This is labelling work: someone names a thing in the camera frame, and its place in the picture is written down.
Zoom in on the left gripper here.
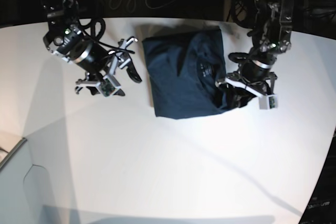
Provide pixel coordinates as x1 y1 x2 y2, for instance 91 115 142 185
215 71 278 109

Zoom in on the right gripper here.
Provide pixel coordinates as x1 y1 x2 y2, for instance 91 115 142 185
73 37 142 95

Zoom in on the dark blue t-shirt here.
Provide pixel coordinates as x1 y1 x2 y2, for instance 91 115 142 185
142 28 233 120

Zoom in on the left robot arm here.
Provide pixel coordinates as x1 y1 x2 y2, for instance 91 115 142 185
216 0 295 110

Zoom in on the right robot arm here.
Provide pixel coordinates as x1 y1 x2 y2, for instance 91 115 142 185
41 0 142 97

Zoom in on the white storage bin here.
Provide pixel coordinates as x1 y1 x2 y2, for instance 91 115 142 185
0 129 79 224

